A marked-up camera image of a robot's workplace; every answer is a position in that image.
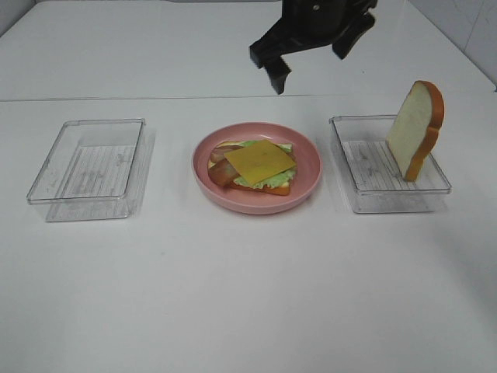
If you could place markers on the clear plastic tray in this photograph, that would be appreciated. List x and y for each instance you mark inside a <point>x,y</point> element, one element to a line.
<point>370,176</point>
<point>95,170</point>

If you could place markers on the clear plastic left tray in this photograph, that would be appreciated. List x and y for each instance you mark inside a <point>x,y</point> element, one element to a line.
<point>95,170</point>

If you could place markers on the clear plastic right tray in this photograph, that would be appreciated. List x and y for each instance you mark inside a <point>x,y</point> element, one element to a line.
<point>370,176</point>

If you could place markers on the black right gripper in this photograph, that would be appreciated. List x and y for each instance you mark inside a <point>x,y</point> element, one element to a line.
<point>310,24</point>

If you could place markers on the yellow cheese slice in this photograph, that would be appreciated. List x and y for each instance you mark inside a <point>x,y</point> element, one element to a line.
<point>259,161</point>

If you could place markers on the bacon strip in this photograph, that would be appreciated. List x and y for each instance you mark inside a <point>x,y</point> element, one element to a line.
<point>222,173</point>
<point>217,153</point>

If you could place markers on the green lettuce leaf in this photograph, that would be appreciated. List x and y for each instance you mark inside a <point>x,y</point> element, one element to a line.
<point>262,164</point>

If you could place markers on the pink round plate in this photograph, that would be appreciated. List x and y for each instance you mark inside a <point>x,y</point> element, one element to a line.
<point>309,168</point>

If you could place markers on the bread slice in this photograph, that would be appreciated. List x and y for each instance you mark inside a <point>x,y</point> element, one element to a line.
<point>277,190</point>
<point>416,128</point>

